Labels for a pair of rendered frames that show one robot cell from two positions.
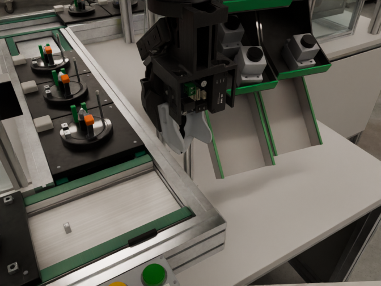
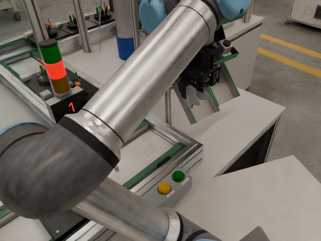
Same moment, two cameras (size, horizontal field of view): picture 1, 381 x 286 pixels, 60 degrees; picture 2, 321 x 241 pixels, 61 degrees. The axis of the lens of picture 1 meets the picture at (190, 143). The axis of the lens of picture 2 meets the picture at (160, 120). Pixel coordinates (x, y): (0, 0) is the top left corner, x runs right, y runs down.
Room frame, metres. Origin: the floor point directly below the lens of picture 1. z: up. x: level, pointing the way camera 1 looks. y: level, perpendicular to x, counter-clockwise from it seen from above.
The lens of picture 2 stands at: (-0.27, 0.26, 1.72)
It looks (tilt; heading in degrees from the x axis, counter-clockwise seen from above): 39 degrees down; 347
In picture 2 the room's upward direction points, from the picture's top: 3 degrees counter-clockwise
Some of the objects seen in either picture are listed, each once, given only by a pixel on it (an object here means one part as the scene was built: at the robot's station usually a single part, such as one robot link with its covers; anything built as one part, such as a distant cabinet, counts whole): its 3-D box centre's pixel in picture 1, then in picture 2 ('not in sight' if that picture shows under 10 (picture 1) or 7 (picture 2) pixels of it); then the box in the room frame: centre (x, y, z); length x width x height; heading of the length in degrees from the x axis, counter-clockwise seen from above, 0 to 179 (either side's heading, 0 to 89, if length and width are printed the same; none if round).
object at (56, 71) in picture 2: not in sight; (55, 68); (0.51, 0.38, 1.34); 0.05 x 0.05 x 0.05
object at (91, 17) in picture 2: not in sight; (101, 11); (2.05, 0.16, 1.01); 0.24 x 0.24 x 0.13; 30
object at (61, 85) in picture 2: not in sight; (60, 82); (0.51, 0.38, 1.29); 0.05 x 0.05 x 0.05
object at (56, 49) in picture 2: not in sight; (50, 52); (0.51, 0.38, 1.39); 0.05 x 0.05 x 0.05
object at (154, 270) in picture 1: (153, 276); (178, 176); (0.31, 0.07, 0.96); 0.04 x 0.04 x 0.02
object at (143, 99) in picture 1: (161, 97); (186, 83); (0.34, 0.03, 1.31); 0.05 x 0.02 x 0.09; 120
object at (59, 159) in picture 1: (84, 121); not in sight; (0.73, 0.29, 1.01); 0.24 x 0.24 x 0.13; 30
